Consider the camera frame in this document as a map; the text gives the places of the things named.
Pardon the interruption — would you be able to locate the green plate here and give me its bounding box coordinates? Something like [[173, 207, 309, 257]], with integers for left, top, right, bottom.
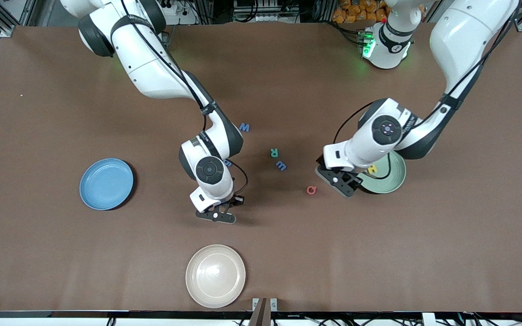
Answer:
[[356, 151, 407, 194]]

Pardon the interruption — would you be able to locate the beige plate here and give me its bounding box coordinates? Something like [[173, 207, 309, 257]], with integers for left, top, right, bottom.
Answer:
[[185, 244, 247, 309]]

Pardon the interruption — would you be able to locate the blue plate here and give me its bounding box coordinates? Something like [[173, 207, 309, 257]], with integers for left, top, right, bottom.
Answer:
[[79, 158, 134, 211]]

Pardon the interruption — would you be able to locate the brown wedge-shaped pole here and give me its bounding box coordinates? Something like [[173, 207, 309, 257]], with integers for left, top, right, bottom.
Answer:
[[248, 297, 268, 326]]

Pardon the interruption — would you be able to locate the orange packets pile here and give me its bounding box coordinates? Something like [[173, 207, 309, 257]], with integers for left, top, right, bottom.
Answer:
[[332, 0, 391, 24]]

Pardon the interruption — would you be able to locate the brown table cover sheet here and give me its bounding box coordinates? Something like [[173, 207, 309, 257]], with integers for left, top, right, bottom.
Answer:
[[0, 22, 522, 313]]

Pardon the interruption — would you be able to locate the white power strip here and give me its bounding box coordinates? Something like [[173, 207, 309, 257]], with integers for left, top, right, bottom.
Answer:
[[159, 0, 198, 26]]

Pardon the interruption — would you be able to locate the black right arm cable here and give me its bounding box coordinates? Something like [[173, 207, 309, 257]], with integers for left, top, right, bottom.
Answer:
[[120, 0, 249, 200]]

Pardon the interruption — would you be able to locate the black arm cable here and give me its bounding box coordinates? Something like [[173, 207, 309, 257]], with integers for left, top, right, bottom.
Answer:
[[333, 0, 522, 180], [120, 0, 249, 200]]

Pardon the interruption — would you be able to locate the grey metal edge bracket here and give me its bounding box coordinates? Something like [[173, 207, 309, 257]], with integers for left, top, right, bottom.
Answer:
[[252, 297, 278, 313]]

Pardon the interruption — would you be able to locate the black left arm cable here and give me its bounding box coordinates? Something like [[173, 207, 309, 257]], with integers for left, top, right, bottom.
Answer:
[[333, 0, 522, 180]]

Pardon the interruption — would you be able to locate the metal table edge rail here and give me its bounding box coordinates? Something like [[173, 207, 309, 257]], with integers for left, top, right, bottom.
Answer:
[[0, 310, 522, 320]]

